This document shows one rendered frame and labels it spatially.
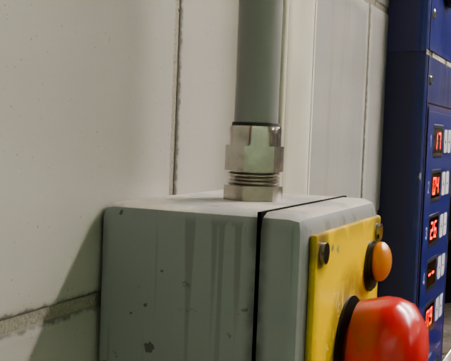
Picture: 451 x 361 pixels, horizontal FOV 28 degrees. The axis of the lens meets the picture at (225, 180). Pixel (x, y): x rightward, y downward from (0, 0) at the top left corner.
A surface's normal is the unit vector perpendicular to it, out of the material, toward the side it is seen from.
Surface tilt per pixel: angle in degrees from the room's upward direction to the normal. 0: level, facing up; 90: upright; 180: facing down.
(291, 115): 90
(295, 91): 90
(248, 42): 90
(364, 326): 51
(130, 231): 90
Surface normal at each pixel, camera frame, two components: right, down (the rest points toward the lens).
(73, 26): 0.92, 0.06
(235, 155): -0.79, 0.00
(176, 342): -0.38, 0.04
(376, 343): -0.33, -0.35
